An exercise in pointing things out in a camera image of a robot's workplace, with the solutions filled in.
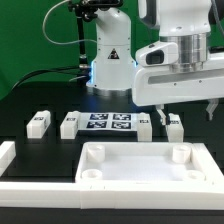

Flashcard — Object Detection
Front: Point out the black marker plate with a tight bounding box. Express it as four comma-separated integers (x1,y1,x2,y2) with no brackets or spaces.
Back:
79,112,137,132

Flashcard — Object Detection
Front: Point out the black camera stand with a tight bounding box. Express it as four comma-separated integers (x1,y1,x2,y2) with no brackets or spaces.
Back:
68,0,123,65

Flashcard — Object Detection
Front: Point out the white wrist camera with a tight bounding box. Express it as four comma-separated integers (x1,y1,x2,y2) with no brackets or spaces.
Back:
135,41,179,67

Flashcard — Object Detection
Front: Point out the black cable bundle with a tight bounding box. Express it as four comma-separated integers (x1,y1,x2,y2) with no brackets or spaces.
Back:
12,65,93,90

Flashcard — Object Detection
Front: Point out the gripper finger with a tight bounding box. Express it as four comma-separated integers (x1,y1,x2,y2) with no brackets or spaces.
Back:
206,99,219,120
155,104,166,126

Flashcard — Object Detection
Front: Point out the grey cable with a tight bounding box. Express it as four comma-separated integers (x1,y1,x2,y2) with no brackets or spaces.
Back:
42,0,98,46

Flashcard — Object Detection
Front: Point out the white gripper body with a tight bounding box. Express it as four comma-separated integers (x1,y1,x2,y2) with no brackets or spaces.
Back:
132,53,224,106

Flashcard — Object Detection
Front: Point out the white U-shaped fence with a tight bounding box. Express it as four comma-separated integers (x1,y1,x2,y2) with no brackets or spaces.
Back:
0,140,224,211

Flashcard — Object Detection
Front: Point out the white desk top tray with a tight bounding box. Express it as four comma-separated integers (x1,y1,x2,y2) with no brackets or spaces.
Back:
75,142,224,184

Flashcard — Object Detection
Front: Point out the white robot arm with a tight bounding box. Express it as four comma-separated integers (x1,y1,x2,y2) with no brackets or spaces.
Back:
87,0,224,113

